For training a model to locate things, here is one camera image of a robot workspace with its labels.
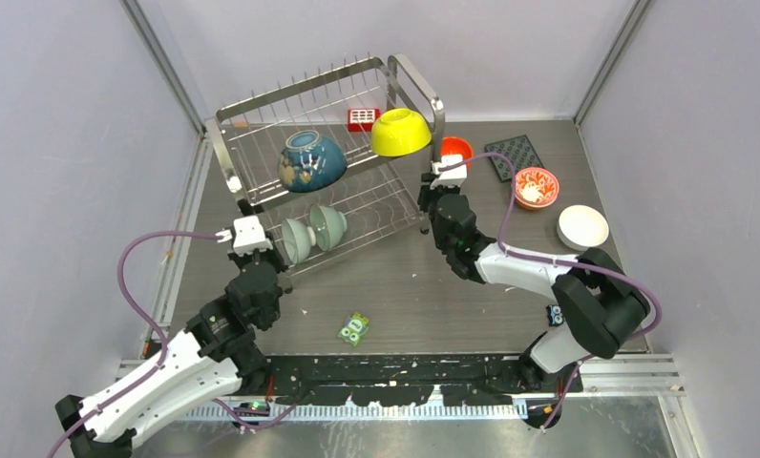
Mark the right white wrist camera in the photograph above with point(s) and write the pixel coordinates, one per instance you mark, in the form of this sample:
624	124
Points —
450	171

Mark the metal two-tier dish rack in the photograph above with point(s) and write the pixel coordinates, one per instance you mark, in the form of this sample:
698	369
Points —
248	136

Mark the yellow bowl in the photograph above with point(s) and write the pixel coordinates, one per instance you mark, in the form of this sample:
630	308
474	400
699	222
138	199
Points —
400	132

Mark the white bowl red pattern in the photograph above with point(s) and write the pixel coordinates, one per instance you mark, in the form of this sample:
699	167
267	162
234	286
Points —
536	184

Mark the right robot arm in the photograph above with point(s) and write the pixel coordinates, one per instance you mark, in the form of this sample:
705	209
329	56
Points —
600	308

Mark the pale green ceramic bowl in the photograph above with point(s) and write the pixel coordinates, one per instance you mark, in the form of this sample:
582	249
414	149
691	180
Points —
329	226

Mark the red white toy block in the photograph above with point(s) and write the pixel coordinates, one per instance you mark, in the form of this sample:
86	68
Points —
361	120

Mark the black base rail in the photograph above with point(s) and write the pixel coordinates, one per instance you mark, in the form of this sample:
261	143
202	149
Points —
402	380

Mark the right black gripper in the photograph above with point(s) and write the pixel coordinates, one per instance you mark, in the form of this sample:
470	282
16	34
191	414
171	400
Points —
425	192

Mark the dark blue ceramic bowl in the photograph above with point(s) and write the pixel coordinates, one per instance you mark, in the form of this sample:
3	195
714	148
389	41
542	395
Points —
310	161

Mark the green owl puzzle piece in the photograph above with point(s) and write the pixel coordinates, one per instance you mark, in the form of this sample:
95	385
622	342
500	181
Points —
354	329

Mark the plain white bowl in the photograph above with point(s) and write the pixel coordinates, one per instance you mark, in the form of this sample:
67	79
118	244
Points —
581	227

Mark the dark grey studded baseplate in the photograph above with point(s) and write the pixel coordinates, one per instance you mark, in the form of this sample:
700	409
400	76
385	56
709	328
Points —
519	151

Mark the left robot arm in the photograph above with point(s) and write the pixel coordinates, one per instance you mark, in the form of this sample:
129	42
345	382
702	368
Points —
214	355

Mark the blue owl puzzle piece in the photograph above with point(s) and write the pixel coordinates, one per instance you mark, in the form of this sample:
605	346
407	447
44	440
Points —
555	316

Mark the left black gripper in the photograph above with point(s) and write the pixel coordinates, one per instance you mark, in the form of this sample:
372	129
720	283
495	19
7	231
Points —
243	260

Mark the white plate in rack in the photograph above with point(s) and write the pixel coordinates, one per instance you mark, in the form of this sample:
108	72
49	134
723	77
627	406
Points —
298	240

